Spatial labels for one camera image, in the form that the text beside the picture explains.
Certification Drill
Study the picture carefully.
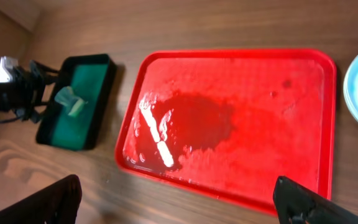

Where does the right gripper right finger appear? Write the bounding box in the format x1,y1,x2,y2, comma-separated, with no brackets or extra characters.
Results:
273,176,358,224

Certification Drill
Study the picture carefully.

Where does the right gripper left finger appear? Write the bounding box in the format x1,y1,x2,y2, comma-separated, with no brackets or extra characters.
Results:
0,174,82,224

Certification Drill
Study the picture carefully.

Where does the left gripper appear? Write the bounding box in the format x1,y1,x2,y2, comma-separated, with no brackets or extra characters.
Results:
14,60,60,123

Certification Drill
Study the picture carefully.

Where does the green scrubbing sponge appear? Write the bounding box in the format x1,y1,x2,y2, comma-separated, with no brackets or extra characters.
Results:
54,86,88,117

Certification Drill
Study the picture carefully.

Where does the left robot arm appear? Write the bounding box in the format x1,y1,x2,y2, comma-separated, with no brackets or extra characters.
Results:
0,60,60,124

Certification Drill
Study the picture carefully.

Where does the black tray with water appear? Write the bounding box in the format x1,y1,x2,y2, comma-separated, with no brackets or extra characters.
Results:
35,54,117,151

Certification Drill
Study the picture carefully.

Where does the red plastic tray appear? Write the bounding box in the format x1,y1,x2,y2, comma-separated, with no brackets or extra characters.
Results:
115,49,336,214

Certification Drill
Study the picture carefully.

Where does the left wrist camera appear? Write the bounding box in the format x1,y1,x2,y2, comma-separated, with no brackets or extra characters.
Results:
0,56,19,83

